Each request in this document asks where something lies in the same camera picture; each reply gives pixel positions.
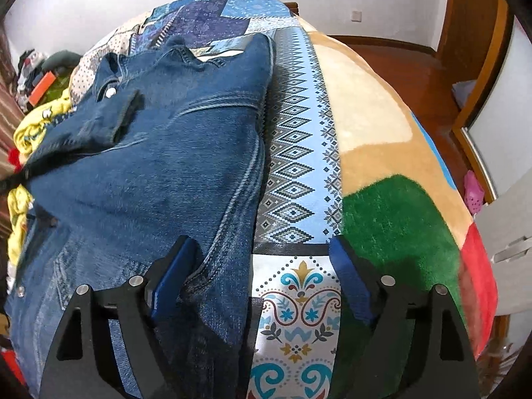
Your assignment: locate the pile of assorted clothes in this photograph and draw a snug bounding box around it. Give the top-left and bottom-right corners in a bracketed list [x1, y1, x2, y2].
[16, 49, 84, 111]

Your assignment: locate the yellow printed garment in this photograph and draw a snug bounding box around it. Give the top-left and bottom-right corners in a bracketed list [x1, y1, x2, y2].
[6, 95, 77, 267]

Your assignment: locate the blue denim jacket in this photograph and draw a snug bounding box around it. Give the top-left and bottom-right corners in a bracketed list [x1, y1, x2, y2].
[7, 33, 278, 399]

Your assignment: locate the orange box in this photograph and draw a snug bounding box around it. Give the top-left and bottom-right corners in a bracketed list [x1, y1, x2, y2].
[28, 71, 57, 106]

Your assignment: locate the tan green red plush blanket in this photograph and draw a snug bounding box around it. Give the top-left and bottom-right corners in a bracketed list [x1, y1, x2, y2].
[297, 16, 498, 399]

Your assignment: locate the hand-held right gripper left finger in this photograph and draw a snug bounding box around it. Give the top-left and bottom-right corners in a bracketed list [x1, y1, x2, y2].
[38, 235, 205, 399]

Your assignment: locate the blue patchwork printed bedsheet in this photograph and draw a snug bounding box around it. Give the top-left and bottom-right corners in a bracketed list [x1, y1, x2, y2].
[68, 0, 345, 399]

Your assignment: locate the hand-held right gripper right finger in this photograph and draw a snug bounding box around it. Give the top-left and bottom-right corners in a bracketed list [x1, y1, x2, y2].
[328, 235, 480, 399]

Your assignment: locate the pink slipper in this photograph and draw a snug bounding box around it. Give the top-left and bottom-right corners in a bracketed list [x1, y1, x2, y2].
[463, 170, 485, 216]

